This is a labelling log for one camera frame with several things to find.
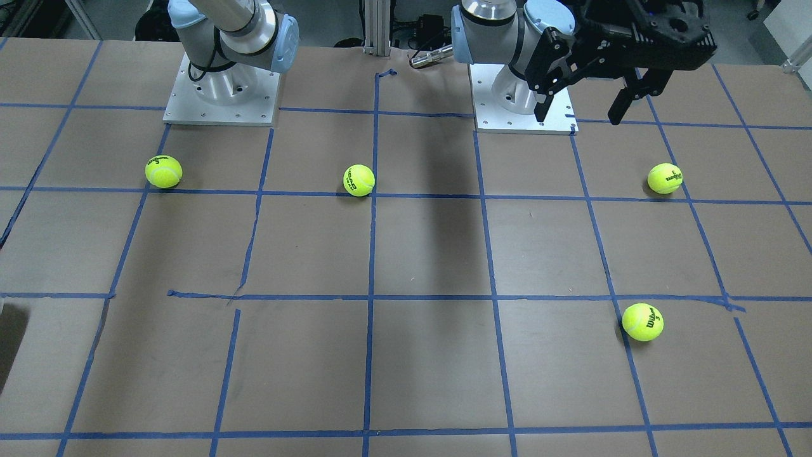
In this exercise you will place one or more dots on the centre Head tennis ball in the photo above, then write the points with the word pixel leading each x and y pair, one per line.
pixel 359 180

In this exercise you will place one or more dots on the aluminium frame post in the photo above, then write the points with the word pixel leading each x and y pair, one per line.
pixel 377 19

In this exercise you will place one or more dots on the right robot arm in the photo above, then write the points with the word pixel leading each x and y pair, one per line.
pixel 227 41

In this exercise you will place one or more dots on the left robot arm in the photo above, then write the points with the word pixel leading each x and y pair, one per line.
pixel 495 32

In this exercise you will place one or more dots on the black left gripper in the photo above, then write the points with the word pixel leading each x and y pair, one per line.
pixel 550 58

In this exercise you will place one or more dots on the silver metal cylinder tool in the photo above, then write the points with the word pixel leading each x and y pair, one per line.
pixel 423 59

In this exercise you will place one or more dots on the tennis ball near grid cross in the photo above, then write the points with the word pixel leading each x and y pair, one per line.
pixel 643 322

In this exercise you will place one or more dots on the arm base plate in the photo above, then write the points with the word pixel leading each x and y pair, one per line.
pixel 238 96
pixel 504 104

